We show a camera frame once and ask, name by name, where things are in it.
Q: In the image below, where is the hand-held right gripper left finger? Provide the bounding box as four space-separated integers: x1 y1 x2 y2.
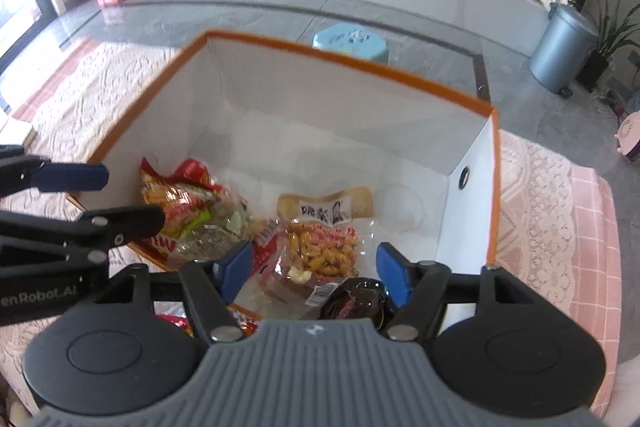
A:
107 241 254 344

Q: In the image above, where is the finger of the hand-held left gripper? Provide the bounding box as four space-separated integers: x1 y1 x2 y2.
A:
0 205 166 280
0 146 110 198

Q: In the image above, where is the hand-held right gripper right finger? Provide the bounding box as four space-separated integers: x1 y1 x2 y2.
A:
376 242 531 342

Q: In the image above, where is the orange striped chips packet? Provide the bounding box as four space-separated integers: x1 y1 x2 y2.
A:
139 157 226 248

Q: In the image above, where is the clear green snack packet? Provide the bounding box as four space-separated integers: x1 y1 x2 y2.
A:
175 197 256 260

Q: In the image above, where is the black gold snack packet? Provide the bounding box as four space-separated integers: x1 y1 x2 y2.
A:
320 278 396 323

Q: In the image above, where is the clear nut packet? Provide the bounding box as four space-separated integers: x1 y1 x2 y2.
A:
257 257 351 320

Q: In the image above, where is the beige clear peanut packet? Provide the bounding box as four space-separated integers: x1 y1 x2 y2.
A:
276 188 375 280

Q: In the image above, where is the orange cardboard box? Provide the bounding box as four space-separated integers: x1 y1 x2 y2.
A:
67 31 501 323

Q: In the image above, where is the pink checkered blanket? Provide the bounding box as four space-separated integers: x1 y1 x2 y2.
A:
10 39 623 358

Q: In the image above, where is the light blue stool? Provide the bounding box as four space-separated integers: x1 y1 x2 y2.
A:
312 23 391 64

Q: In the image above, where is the pink heater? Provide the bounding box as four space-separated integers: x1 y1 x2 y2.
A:
614 112 640 162

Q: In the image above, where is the grey pedal trash can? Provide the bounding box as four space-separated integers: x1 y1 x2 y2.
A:
529 3 600 98

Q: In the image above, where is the potted snake plant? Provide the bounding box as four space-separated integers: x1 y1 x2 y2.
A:
575 0 640 90

